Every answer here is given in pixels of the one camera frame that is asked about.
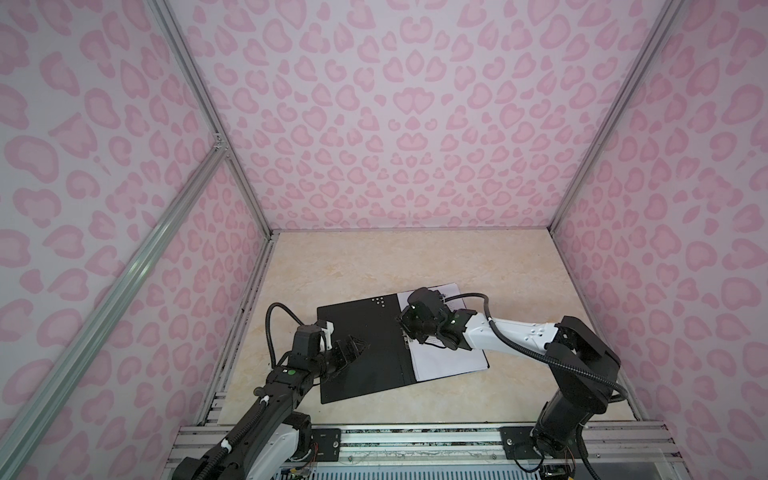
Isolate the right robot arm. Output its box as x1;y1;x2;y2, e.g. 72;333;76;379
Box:
397;287;628;458

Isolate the right corner aluminium post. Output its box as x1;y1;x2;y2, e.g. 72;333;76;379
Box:
547;0;688;236

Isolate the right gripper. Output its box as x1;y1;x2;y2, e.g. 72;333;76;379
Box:
390;302;440;345

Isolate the left corner aluminium post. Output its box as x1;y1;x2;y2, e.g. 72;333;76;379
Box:
146;0;273;239

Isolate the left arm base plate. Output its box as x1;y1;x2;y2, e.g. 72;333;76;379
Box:
292;427;342;463

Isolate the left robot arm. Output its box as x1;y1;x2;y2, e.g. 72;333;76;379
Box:
172;324;367;479

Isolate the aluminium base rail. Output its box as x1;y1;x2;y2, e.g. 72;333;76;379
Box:
161;421;691;480

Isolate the left diagonal aluminium bar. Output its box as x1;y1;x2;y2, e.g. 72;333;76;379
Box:
1;145;227;479

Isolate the paper sheet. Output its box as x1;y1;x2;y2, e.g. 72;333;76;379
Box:
395;283;490;383

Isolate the corner aluminium post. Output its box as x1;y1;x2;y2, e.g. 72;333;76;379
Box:
547;0;688;236
146;0;273;239

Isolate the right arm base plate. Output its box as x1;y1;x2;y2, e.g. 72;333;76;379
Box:
499;426;586;463

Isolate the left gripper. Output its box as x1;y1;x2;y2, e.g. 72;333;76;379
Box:
310;334;367;379

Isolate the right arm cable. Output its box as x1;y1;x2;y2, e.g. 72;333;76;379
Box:
443;292;630;480

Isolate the black and white folder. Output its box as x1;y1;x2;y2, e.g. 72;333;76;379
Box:
316;283;490;405

